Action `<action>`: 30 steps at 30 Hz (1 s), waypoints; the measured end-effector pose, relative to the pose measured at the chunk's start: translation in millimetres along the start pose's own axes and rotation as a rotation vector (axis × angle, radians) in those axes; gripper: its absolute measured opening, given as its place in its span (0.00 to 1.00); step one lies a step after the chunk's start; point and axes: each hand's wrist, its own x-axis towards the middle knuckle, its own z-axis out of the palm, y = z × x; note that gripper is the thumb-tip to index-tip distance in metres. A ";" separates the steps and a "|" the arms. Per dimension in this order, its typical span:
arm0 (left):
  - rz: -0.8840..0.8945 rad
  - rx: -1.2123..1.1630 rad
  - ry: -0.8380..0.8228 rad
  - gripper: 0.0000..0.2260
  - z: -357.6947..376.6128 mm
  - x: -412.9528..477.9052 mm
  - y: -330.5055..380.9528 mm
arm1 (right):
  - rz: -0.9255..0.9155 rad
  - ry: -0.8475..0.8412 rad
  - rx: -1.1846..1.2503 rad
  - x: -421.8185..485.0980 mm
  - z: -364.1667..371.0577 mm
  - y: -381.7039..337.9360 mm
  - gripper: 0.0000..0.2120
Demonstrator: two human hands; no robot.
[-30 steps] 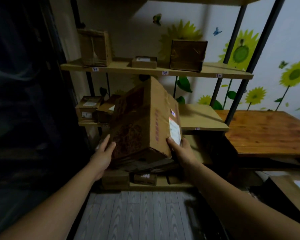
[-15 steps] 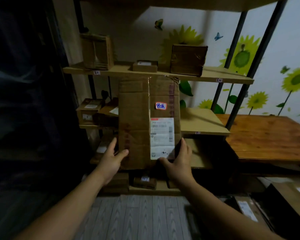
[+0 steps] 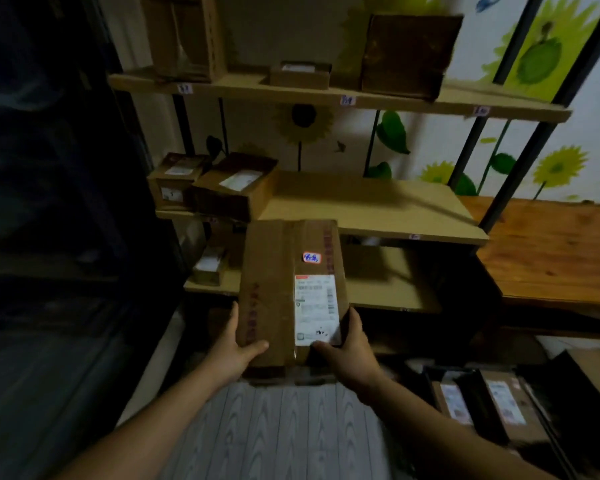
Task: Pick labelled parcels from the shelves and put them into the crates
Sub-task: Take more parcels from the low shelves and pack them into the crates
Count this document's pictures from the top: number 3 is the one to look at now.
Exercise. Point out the person's left hand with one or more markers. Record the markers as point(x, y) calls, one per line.
point(226, 355)

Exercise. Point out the person's right hand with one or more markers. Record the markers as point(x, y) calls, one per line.
point(352, 358)

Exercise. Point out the person's left thumb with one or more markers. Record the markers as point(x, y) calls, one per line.
point(252, 350)

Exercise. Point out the person's right thumb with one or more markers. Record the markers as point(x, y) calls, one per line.
point(327, 350)

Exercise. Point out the long cardboard parcel white label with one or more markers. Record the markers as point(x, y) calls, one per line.
point(292, 294)

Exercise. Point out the person's left forearm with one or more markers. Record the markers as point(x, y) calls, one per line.
point(140, 428)

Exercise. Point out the person's right forearm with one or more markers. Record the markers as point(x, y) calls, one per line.
point(445, 434)

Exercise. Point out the small cardboard box white sticker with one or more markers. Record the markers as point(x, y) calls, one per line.
point(210, 265)

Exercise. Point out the black-wrapped parcel white label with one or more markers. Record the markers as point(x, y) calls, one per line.
point(452, 402)

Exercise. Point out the metal shelving rack wooden boards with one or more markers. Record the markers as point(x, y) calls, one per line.
point(360, 194)

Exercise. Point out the tilted cardboard box white label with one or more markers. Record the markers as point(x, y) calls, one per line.
point(235, 187)

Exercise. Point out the small cube cardboard box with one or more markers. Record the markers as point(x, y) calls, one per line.
point(175, 182)

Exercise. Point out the brown parcel white label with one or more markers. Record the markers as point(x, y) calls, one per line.
point(510, 404)

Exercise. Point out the dark curtain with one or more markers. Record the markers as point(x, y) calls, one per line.
point(55, 219)

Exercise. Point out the brown wooden table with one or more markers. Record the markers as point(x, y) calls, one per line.
point(550, 249)

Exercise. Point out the large cardboard box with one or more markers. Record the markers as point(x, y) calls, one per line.
point(587, 379)

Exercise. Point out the small flat cardboard box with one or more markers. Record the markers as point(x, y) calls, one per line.
point(300, 74)

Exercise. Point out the dark brown square cardboard box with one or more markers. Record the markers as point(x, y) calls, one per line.
point(407, 54)

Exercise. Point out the tall open cardboard box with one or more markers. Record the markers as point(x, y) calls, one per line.
point(182, 37)

